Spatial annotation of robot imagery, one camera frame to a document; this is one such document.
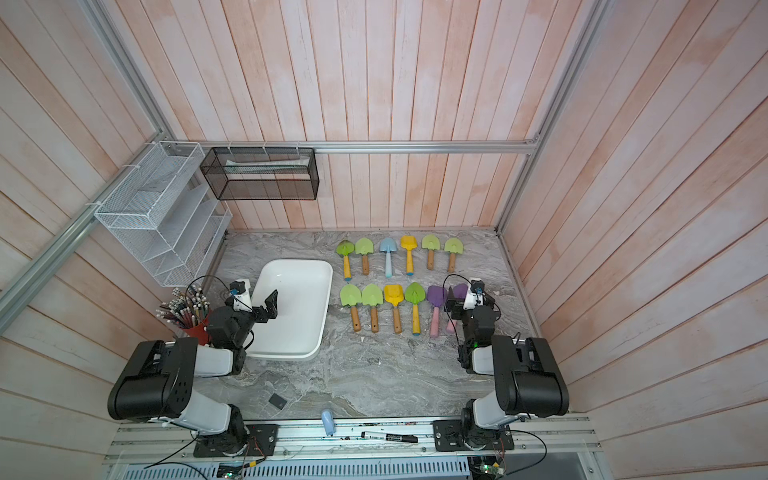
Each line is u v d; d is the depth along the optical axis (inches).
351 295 39.3
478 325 26.9
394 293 39.6
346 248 43.9
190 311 30.7
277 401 31.4
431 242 45.2
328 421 29.4
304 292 39.7
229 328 27.7
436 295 39.7
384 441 28.8
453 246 45.0
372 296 39.7
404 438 28.9
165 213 28.7
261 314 32.0
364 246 45.0
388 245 45.0
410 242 45.1
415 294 39.5
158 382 17.8
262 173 41.2
